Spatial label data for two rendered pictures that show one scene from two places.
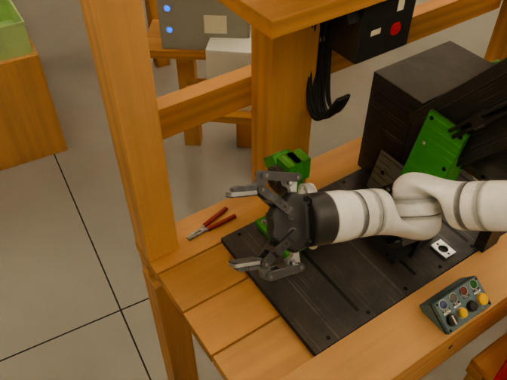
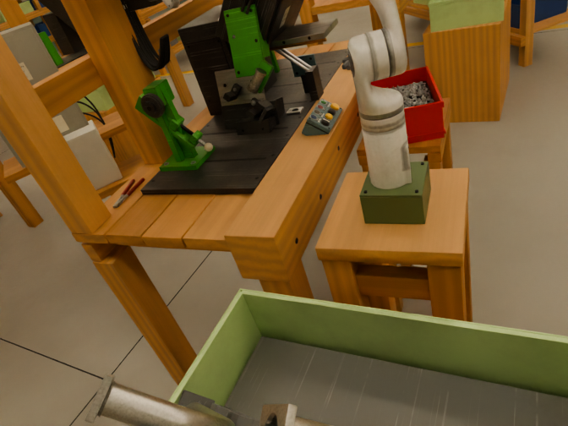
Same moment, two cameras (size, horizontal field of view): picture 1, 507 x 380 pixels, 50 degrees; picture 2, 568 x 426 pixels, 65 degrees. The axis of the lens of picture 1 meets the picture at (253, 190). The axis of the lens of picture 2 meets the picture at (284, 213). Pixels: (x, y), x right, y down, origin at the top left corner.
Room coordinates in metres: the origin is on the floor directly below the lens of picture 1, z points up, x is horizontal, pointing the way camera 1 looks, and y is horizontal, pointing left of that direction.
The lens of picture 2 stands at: (-0.36, 0.25, 1.50)
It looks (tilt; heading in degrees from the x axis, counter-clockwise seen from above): 34 degrees down; 336
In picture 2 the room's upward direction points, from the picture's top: 18 degrees counter-clockwise
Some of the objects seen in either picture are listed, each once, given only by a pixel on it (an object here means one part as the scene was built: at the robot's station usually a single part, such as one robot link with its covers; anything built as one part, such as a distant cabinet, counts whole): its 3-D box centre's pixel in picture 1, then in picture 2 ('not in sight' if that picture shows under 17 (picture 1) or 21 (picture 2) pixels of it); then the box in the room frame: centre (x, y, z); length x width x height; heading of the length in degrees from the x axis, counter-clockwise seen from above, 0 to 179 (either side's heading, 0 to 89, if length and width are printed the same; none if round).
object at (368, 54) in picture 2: not in sight; (375, 76); (0.30, -0.34, 1.18); 0.09 x 0.09 x 0.17; 57
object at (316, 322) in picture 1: (419, 206); (265, 108); (1.11, -0.48, 0.89); 1.10 x 0.42 x 0.02; 124
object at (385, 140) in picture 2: not in sight; (385, 145); (0.30, -0.34, 1.02); 0.09 x 0.09 x 0.17; 44
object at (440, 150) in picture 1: (440, 154); (249, 39); (1.01, -0.46, 1.17); 0.13 x 0.12 x 0.20; 124
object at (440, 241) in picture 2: not in sight; (395, 212); (0.31, -0.34, 0.83); 0.32 x 0.32 x 0.04; 35
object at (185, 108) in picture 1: (350, 47); (154, 35); (1.41, -0.28, 1.23); 1.30 x 0.05 x 0.09; 124
